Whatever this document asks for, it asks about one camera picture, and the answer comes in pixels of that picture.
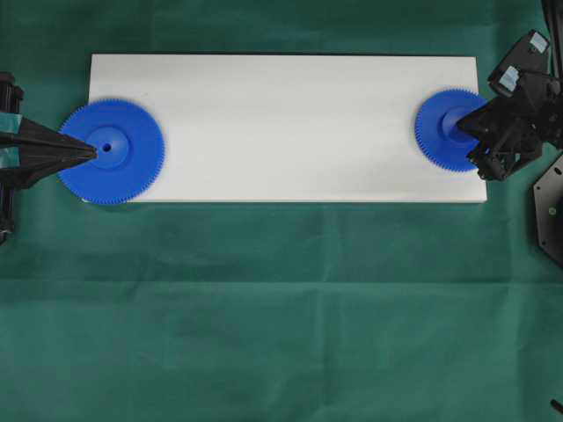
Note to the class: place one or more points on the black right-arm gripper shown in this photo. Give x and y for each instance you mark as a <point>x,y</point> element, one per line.
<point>529,81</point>

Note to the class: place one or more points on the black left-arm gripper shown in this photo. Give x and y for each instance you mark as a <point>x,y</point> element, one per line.
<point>18,131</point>

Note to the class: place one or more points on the small blue gear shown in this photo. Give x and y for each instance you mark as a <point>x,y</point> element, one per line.
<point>436,132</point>

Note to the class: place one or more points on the large blue gear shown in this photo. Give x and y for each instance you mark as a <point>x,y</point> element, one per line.
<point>130,150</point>

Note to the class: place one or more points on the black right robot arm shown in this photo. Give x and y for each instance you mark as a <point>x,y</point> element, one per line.
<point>554,35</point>

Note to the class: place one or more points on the white rectangular board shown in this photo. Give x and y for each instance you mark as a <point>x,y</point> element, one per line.
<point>291,128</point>

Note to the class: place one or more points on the black cable tip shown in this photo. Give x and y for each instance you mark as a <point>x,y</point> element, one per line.
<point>556,405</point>

